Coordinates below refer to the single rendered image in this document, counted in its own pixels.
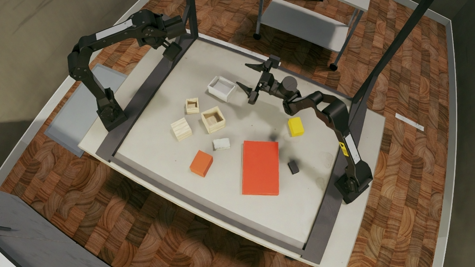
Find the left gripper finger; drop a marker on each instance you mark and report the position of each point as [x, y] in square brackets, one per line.
[257, 67]
[246, 89]

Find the yellow block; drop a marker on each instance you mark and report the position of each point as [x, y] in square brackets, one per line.
[296, 126]

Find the flat red-orange board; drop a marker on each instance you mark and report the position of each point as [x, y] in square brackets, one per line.
[260, 168]

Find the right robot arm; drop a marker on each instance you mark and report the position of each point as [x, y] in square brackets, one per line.
[147, 27]

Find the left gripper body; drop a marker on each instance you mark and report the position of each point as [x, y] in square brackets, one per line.
[254, 94]

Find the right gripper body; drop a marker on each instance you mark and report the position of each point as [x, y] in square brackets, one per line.
[172, 50]

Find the orange cube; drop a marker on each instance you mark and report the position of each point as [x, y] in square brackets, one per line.
[201, 163]

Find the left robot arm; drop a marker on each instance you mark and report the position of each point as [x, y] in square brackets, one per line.
[335, 116]

